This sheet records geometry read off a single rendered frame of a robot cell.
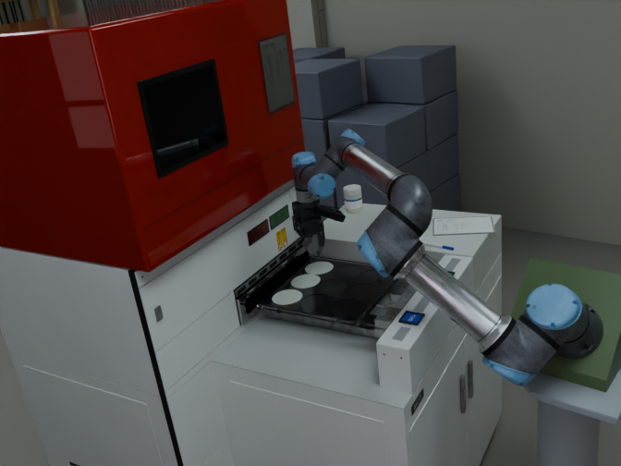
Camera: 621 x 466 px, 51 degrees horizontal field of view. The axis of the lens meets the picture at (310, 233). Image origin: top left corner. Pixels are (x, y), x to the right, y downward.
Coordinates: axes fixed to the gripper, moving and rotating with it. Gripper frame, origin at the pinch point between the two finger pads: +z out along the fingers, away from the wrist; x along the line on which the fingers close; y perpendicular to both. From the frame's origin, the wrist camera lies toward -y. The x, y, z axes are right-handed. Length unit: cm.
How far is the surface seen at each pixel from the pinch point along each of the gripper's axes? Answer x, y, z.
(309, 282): 2.6, 6.2, 8.8
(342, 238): -10.9, -12.8, 3.8
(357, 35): -260, -141, -10
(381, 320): 38.2, -2.5, 5.3
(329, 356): 35.5, 13.7, 14.0
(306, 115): -178, -65, 13
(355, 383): 51, 13, 13
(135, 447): 18, 74, 37
